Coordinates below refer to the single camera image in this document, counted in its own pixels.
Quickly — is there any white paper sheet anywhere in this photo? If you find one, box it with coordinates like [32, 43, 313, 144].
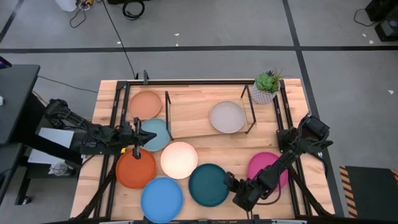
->
[27, 127, 75, 166]

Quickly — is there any bright blue plate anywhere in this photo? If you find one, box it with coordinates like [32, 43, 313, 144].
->
[140, 177, 184, 224]

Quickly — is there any thin black looped cable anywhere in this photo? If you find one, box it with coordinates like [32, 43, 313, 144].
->
[68, 2, 88, 29]

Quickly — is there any peach terracotta plate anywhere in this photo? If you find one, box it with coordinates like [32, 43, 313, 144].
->
[129, 90, 163, 121]

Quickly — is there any succulent in white pot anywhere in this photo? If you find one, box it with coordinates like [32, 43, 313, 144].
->
[250, 67, 285, 105]

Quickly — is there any black aluminium table frame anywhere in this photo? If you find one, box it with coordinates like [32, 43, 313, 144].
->
[74, 79, 335, 224]

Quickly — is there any black cable to desk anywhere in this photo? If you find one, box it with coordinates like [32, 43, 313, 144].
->
[37, 75, 99, 94]

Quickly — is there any magenta plate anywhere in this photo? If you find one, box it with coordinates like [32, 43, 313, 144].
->
[248, 151, 289, 192]

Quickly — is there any cream plate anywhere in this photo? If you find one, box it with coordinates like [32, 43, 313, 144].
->
[160, 141, 198, 180]

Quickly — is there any coiled black cable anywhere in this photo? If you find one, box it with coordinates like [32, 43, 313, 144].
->
[122, 0, 146, 21]

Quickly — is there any yellow cable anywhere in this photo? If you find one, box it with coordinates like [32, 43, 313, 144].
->
[30, 90, 50, 106]

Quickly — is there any blue purple device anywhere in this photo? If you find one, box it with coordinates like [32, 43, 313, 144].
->
[0, 55, 12, 70]

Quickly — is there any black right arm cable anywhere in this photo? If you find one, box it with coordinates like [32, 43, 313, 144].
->
[254, 180, 283, 206]

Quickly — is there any black mat with hazard stripes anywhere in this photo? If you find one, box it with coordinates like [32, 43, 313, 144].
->
[338, 166, 398, 220]

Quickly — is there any black equipment case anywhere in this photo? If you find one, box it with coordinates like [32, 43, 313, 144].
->
[365, 0, 398, 43]

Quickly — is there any wooden shelf with black frame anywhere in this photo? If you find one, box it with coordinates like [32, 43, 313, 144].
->
[164, 83, 257, 141]

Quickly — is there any light teal plate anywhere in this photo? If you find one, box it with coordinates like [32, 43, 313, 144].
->
[140, 118, 171, 152]

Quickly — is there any dark teal plate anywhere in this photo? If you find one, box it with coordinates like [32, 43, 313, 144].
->
[188, 163, 230, 208]

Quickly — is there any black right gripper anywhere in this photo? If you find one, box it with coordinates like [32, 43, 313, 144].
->
[224, 171, 261, 212]

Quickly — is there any black desk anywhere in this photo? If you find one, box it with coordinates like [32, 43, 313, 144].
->
[0, 63, 82, 206]

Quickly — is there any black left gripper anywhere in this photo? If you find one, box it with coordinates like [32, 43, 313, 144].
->
[119, 117, 157, 159]

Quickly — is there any grey plate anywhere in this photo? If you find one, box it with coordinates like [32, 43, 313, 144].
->
[209, 100, 246, 134]

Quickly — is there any white bucket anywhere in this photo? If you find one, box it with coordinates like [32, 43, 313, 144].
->
[55, 0, 78, 12]

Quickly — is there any long black floor cable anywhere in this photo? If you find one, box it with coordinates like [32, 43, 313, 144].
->
[101, 0, 137, 80]

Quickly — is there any orange plate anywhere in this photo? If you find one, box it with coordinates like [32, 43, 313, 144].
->
[115, 147, 157, 190]

